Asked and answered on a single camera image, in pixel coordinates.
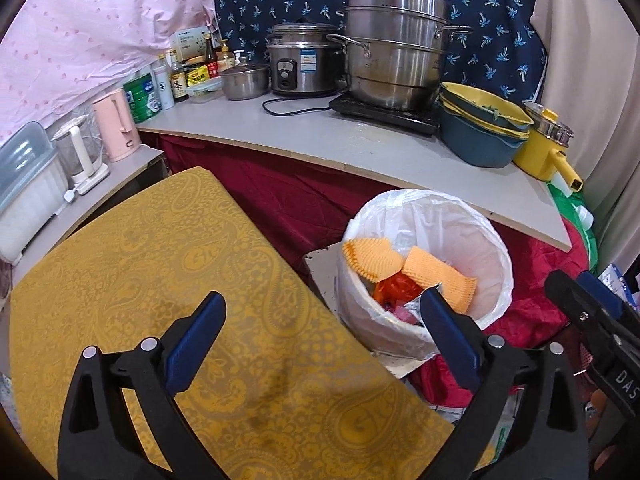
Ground red plastic bag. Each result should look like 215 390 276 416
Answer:
372 272 423 311

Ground orange foam net sleeve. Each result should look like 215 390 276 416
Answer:
342 238 477 324

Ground white lined trash bin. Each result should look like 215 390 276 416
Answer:
336 190 514 360

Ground yellow paisley tablecloth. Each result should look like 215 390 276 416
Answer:
10 168 454 479

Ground yellow blue stacked basins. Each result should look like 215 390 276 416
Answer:
435 81 533 169

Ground beige curtain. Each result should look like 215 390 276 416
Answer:
529 0 639 270

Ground white box with blue lid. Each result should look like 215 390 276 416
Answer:
1 122 68 264

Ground black induction cooker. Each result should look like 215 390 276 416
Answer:
329 92 440 138

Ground white glass electric kettle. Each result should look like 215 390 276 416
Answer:
52 115 111 196

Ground navy floral cloth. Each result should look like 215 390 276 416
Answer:
215 0 547 103

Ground pink electric kettle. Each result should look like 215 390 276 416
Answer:
92 89 141 162

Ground green tin can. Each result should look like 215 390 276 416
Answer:
122 74 162 124

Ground large steel steamer pot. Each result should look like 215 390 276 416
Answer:
328 0 473 112

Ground grey wooden countertop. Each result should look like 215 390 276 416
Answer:
139 96 572 252

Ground dark soy sauce bottle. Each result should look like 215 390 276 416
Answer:
167 50 189 102

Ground white thermos bottle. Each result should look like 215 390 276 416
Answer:
152 54 175 110

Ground yellow label package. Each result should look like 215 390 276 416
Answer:
186 64 209 87

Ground small steel pot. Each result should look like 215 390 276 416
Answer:
220 63 270 101

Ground white carton box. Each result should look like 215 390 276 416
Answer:
170 26 208 62

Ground silver rice cooker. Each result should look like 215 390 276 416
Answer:
267 23 344 96

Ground pink dotted curtain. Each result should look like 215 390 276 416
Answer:
1 0 215 141

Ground yellow saucepan with handle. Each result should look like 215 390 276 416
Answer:
513 101 584 192

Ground black power cable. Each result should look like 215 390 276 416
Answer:
261 93 346 117

